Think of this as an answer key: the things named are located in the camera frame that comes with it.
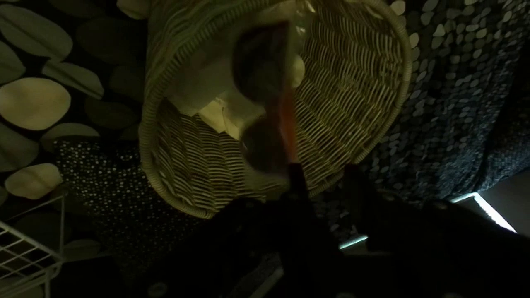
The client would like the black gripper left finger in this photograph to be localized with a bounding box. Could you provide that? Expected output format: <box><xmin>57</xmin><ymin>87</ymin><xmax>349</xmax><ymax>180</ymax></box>
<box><xmin>181</xmin><ymin>162</ymin><xmax>312</xmax><ymax>298</ymax></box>

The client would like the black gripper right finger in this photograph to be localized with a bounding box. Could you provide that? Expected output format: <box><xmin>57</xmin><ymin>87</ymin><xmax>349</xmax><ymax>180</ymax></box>
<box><xmin>309</xmin><ymin>162</ymin><xmax>421</xmax><ymax>298</ymax></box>

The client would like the white wire shelf rack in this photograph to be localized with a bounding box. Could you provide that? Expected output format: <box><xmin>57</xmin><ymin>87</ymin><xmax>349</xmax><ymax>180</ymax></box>
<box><xmin>0</xmin><ymin>190</ymin><xmax>69</xmax><ymax>298</ymax></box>

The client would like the woven wicker basket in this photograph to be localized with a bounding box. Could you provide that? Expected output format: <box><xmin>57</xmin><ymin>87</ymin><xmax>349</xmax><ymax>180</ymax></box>
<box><xmin>138</xmin><ymin>0</ymin><xmax>416</xmax><ymax>220</ymax></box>

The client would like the white snack packet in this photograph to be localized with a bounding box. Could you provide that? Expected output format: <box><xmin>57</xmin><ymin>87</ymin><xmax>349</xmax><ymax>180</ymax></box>
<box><xmin>168</xmin><ymin>18</ymin><xmax>309</xmax><ymax>180</ymax></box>

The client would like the small-dotted black sheet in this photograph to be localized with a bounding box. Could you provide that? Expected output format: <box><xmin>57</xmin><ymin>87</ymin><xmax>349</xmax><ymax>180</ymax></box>
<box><xmin>52</xmin><ymin>0</ymin><xmax>530</xmax><ymax>261</ymax></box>

